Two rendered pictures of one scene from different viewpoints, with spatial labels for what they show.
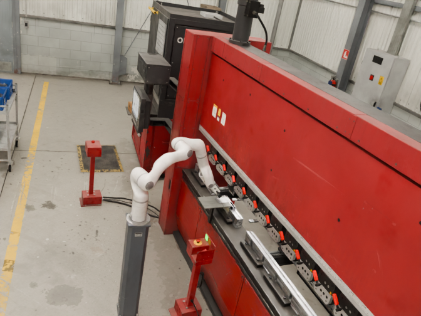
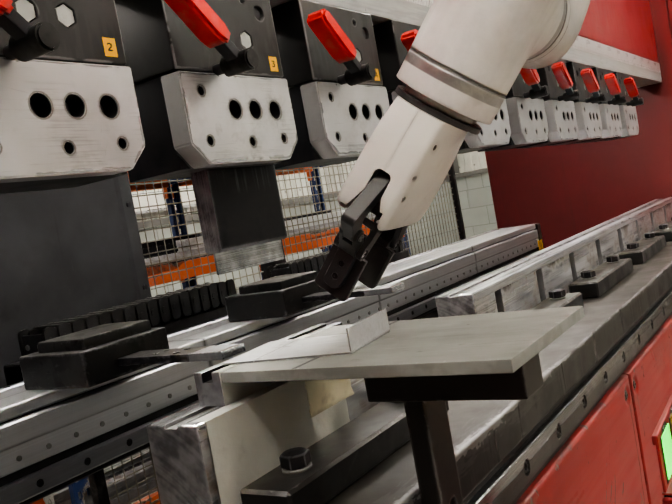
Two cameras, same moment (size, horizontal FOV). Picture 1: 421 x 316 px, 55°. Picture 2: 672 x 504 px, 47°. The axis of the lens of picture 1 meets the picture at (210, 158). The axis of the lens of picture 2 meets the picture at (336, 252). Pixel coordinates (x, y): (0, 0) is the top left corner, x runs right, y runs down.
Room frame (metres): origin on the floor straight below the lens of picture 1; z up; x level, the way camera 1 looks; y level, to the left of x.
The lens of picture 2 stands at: (3.49, 0.44, 1.12)
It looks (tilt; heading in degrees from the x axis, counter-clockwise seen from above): 3 degrees down; 241
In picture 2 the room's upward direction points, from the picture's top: 10 degrees counter-clockwise
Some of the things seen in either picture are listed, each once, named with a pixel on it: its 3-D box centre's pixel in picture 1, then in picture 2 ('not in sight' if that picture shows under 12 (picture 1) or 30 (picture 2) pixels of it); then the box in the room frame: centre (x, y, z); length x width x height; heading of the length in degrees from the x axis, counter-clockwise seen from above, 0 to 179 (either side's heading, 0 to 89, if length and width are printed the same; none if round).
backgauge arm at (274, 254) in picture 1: (293, 254); not in sight; (2.84, -0.85, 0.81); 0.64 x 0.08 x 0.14; 117
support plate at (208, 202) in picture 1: (214, 202); (402, 344); (3.14, -0.11, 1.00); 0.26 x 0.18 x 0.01; 117
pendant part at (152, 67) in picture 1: (149, 98); not in sight; (4.10, 0.76, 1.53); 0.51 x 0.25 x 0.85; 24
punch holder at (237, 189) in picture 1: (243, 185); (321, 88); (3.05, -0.32, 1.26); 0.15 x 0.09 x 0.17; 27
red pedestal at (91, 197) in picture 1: (91, 172); not in sight; (4.23, 1.37, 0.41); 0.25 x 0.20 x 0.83; 117
